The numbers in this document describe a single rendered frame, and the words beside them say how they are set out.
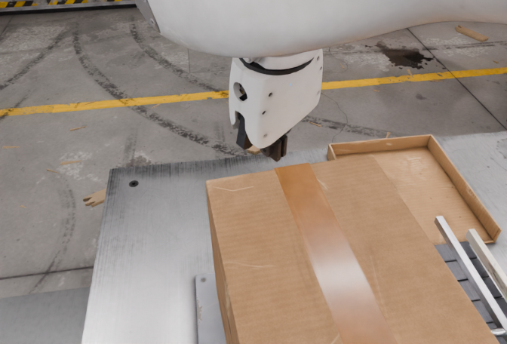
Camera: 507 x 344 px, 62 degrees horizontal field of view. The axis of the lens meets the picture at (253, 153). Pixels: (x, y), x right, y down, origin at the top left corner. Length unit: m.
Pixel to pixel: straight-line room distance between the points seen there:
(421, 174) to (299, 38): 0.86
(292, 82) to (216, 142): 2.00
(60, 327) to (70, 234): 1.28
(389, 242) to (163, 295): 0.44
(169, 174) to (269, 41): 0.81
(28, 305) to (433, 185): 0.85
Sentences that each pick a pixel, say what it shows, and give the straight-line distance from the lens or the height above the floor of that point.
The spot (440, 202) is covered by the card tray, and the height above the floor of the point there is 0.83.
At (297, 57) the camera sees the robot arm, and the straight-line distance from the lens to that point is 0.37.
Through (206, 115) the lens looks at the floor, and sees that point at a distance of 2.60.
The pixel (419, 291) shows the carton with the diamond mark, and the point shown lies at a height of 1.12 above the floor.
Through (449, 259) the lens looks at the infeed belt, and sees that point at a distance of 0.85.
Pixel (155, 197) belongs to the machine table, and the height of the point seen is 0.83.
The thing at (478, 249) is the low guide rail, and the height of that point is 0.91.
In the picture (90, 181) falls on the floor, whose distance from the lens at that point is 2.30.
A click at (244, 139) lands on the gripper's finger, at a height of 1.23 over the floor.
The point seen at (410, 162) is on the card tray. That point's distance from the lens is 1.08.
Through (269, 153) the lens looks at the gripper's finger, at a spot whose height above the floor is 1.18.
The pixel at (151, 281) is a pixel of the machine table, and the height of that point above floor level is 0.83.
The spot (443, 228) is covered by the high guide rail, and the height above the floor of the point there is 0.96.
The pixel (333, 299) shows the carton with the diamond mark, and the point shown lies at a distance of 0.46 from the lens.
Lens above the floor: 1.52
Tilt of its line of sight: 41 degrees down
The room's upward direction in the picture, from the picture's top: straight up
